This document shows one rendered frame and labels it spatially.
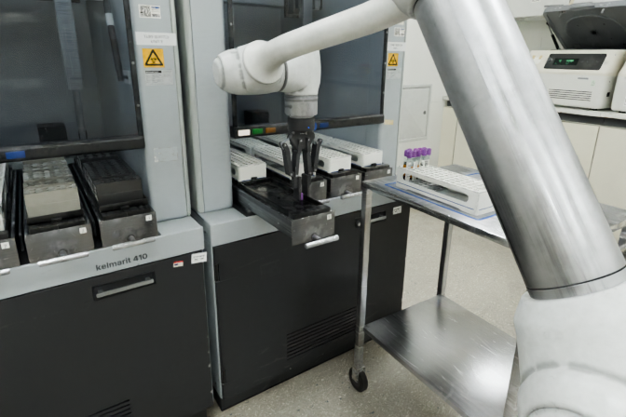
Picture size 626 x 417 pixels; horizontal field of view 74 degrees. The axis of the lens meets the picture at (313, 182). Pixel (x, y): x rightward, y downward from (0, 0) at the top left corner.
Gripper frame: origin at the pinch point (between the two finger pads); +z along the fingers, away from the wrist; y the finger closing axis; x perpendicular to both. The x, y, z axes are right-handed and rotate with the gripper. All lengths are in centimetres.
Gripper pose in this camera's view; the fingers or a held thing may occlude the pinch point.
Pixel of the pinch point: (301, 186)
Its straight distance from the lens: 119.0
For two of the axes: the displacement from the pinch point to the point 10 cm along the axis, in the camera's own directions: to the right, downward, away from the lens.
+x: 5.6, 2.5, -7.9
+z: -0.1, 9.6, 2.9
